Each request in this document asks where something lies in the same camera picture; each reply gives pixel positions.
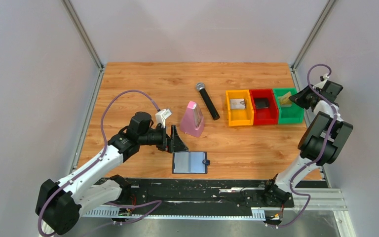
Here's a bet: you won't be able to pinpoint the blue leather card holder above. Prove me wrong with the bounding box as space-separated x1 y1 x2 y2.
172 152 210 174

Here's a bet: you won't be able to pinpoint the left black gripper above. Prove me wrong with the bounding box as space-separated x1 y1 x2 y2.
139 123 189 153

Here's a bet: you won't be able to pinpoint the green plastic bin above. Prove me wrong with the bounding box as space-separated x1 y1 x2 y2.
273 87 304 124

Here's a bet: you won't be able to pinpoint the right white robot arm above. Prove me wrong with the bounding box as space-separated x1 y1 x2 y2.
261 79 353 206

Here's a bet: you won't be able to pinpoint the pink metronome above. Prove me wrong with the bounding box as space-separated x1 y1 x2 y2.
180 101 205 138

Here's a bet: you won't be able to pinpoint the white cards in yellow bin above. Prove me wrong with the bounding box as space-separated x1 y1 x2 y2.
229 98 246 110

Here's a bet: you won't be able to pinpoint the black cards in red bin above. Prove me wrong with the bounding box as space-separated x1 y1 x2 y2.
254 98 270 110

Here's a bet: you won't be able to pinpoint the red plastic bin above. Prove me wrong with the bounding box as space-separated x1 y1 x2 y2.
249 89 279 125

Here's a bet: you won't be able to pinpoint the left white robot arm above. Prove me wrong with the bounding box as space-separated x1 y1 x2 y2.
35 109 188 237

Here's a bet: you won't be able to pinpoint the black microphone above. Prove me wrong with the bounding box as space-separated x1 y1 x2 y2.
196 82 220 120

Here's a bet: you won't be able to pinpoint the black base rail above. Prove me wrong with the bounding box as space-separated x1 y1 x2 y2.
114 178 294 217

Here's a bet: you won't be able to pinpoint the gold VIP card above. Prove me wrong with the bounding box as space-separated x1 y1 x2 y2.
278 91 292 107

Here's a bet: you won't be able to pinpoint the yellow plastic bin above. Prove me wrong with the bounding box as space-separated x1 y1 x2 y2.
226 89 254 126

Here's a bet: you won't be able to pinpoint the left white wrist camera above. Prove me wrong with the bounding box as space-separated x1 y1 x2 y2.
155 109 172 128

